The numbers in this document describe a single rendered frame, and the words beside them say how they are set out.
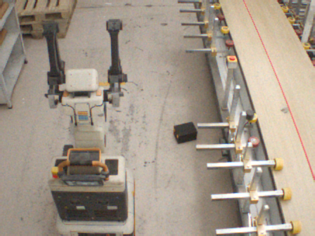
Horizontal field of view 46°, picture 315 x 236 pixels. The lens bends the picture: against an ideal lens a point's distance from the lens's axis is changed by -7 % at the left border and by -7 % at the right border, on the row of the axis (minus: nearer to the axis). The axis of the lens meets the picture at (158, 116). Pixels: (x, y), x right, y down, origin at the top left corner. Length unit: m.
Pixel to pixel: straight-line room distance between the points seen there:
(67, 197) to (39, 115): 1.73
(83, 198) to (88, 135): 0.46
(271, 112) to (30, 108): 2.66
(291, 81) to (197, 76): 1.61
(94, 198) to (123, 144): 1.25
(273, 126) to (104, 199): 1.35
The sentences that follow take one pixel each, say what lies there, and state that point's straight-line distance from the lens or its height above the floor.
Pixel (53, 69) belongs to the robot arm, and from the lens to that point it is 2.77.
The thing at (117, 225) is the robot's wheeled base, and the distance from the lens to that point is 3.11.
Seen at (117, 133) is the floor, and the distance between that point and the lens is 4.09.
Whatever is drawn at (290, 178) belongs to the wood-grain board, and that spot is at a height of 0.90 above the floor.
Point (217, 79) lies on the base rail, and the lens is 3.65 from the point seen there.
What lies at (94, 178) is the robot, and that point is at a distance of 2.54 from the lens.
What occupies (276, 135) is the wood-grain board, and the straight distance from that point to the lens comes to 2.96.
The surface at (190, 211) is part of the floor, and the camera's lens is 3.51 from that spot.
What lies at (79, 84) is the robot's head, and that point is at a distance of 2.62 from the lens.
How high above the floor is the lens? 2.97
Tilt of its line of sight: 44 degrees down
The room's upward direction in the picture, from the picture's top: 1 degrees clockwise
